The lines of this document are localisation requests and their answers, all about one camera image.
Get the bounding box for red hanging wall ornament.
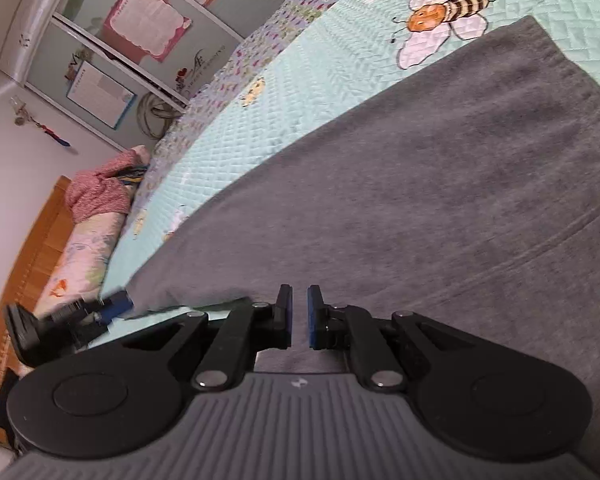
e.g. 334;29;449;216
9;96;73;150

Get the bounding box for glass door wardrobe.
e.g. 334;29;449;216
0;0;311;151

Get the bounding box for wooden headboard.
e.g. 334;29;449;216
0;176;76;431

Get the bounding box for pink fuzzy garment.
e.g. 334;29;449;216
65;145;153;223

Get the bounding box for purple floral bedsheet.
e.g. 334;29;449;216
115;0;386;241

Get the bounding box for coiled grey hose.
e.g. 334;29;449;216
137;92;181;141

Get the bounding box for blue bordered poster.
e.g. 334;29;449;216
66;60;137;129

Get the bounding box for floral pillow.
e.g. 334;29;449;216
32;210;128;316

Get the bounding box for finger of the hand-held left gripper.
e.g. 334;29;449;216
98;290;133;321

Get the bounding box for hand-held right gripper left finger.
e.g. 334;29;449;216
121;284;294;392

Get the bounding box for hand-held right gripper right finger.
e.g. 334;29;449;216
306;284;476;392

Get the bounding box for bee print quilted bedspread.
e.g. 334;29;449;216
87;0;600;351

